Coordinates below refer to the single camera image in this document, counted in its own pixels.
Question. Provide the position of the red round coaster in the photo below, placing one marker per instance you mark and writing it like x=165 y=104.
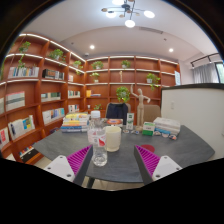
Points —
x=148 y=147

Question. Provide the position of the tall green white carton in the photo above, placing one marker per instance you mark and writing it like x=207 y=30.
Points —
x=130 y=121

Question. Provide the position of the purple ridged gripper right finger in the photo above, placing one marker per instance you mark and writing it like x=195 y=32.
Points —
x=153 y=167

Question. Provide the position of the grey window curtain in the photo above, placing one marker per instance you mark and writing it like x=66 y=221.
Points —
x=205 y=74

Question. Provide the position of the wooden artist mannequin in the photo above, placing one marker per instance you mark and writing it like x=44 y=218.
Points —
x=140 y=107

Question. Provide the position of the tan chair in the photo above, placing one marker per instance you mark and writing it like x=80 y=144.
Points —
x=151 y=112

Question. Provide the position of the clear plastic water bottle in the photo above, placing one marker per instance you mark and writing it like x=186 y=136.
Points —
x=97 y=138

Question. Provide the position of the ceiling chandelier lamp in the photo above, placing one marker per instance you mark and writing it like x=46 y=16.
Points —
x=123 y=8

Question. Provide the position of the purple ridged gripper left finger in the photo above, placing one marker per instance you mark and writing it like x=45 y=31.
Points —
x=73 y=167

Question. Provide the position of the orange round dish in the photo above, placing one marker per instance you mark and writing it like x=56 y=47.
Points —
x=115 y=122

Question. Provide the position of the stack of books left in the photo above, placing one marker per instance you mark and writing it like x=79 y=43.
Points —
x=76 y=122

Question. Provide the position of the potted green plant centre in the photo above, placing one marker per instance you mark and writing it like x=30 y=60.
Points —
x=123 y=94

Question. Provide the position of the cream white cup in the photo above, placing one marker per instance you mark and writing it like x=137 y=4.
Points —
x=113 y=138

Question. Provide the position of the wooden bookshelf wall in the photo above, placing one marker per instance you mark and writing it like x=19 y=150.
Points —
x=42 y=81

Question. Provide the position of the stack of white books right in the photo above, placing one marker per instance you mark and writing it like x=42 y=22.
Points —
x=173 y=126

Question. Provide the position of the dark blue chair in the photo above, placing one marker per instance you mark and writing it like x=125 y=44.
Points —
x=117 y=111

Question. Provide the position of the green and white box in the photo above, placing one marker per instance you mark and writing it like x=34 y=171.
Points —
x=148 y=128

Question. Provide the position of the white partition counter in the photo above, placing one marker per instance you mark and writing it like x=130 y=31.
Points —
x=200 y=107

